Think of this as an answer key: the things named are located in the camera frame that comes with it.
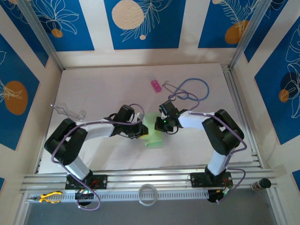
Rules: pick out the light green paper sheet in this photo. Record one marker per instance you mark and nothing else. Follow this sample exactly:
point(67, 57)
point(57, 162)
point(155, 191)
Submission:
point(152, 138)

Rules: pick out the aluminium side rail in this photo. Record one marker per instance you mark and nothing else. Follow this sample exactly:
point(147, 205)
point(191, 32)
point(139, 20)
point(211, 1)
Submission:
point(230, 82)
point(39, 165)

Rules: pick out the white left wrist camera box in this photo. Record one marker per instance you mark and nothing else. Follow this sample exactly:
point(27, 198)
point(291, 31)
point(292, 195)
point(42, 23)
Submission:
point(140, 116)

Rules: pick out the small pink bottle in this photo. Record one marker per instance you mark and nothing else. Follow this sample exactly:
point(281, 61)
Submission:
point(155, 85)

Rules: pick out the aluminium frame post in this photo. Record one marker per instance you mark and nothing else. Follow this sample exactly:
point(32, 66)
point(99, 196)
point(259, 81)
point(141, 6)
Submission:
point(249, 35)
point(44, 39)

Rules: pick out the blue stethoscope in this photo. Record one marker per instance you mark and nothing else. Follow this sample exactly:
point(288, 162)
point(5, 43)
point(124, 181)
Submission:
point(208, 90)

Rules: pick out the aluminium mounting rail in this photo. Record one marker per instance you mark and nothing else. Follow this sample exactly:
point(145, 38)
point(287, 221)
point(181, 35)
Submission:
point(150, 179)

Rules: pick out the white tape roll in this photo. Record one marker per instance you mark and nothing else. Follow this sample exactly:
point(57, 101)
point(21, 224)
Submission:
point(140, 198)

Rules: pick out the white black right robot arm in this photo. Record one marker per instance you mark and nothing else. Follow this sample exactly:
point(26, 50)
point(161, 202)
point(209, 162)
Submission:
point(222, 133)

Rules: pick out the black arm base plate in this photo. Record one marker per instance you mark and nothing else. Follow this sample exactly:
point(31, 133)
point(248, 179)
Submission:
point(100, 181)
point(198, 180)

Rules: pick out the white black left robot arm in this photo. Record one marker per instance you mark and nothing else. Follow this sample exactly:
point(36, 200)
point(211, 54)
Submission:
point(68, 143)

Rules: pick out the black controller board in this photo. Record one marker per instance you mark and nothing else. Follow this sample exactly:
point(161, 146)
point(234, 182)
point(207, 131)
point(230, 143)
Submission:
point(213, 197)
point(80, 195)

